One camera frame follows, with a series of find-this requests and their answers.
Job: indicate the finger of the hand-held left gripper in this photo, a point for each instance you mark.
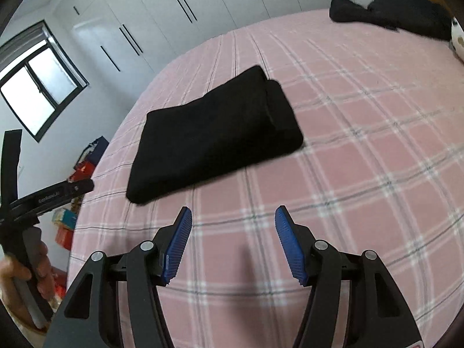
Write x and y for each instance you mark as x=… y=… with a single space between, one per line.
x=81 y=187

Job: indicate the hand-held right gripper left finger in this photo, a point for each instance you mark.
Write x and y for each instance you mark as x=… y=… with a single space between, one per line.
x=179 y=243

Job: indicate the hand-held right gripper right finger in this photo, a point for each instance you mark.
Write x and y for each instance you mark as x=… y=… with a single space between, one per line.
x=290 y=246

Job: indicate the black pants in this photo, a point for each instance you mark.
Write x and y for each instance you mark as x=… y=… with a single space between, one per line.
x=210 y=137

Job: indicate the person's left forearm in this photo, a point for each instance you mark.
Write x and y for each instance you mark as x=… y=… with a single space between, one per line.
x=25 y=338

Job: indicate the person's left hand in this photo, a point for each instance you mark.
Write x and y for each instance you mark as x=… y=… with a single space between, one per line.
x=45 y=268

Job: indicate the red box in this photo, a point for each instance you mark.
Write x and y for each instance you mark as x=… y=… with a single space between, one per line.
x=82 y=171

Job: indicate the teal box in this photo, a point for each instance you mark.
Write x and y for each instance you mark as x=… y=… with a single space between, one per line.
x=65 y=218

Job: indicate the black framed window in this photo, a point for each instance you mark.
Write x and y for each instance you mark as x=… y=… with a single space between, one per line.
x=36 y=87

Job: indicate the pink plaid bed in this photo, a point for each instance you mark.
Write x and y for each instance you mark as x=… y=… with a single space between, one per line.
x=362 y=134

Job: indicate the white wardrobe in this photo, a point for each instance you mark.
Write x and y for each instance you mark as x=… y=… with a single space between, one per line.
x=203 y=11

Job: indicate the small black garment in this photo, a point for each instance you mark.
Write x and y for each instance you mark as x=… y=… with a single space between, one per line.
x=346 y=9

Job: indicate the black garment pile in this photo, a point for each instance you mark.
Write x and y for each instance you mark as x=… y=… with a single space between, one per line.
x=413 y=12

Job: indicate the white spotted plush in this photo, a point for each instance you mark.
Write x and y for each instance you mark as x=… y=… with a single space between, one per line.
x=457 y=38

